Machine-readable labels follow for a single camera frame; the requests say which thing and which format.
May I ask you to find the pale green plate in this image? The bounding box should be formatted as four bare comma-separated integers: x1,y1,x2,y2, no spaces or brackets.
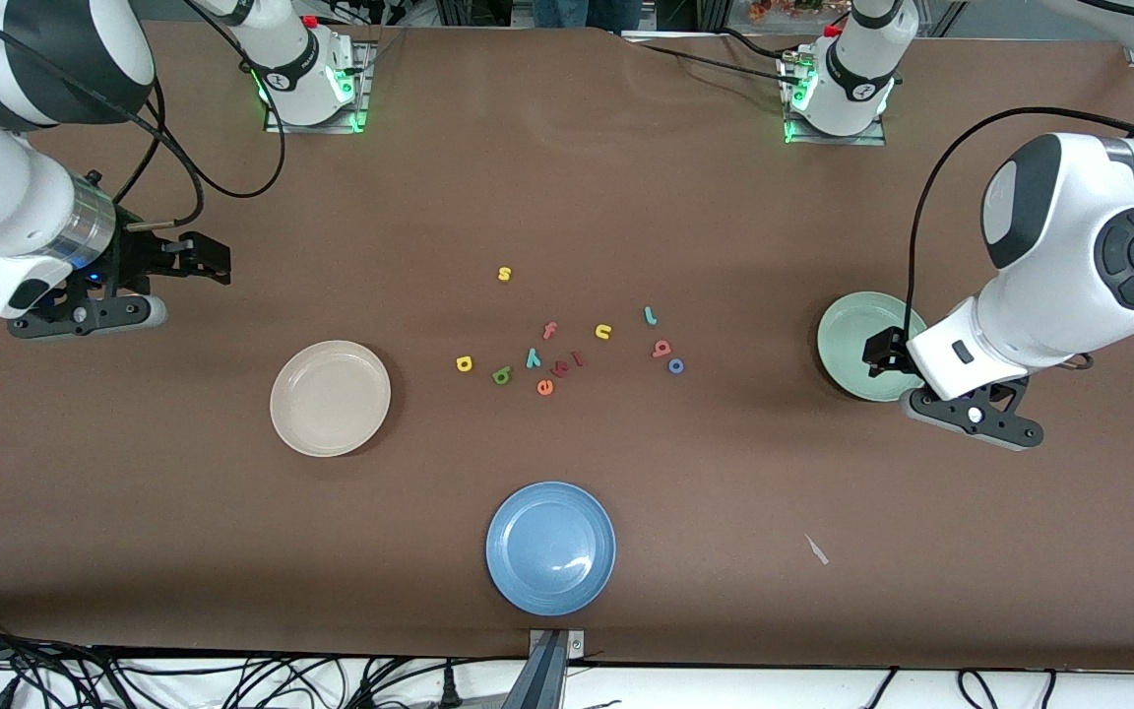
816,291,930,403

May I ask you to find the beige brown plate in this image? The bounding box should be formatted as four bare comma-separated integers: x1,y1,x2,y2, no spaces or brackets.
270,340,393,458

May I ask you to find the brown table cover sheet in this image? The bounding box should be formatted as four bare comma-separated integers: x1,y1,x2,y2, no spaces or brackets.
0,22,1134,673

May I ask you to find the orange floral decoration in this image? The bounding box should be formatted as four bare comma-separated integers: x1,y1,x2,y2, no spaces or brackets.
749,0,824,23

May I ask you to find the blue plate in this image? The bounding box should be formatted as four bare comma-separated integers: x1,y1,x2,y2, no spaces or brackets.
485,481,617,617

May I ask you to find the person in blue jeans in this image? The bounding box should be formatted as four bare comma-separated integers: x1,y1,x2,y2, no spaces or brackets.
533,0,645,31

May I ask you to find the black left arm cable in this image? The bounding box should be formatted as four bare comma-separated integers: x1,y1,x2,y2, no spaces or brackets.
907,106,1134,336

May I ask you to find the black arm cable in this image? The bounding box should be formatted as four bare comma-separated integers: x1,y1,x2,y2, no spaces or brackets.
907,106,1134,336
0,0,285,232

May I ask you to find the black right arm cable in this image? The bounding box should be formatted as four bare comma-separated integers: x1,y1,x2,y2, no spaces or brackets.
0,0,285,232

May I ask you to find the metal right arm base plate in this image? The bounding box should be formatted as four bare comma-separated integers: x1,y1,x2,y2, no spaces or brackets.
264,41,371,135

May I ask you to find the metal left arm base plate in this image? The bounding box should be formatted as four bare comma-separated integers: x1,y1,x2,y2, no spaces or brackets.
779,54,888,147

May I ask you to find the grey metal bracket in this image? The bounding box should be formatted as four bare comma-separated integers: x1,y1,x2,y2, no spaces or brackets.
528,628,586,659

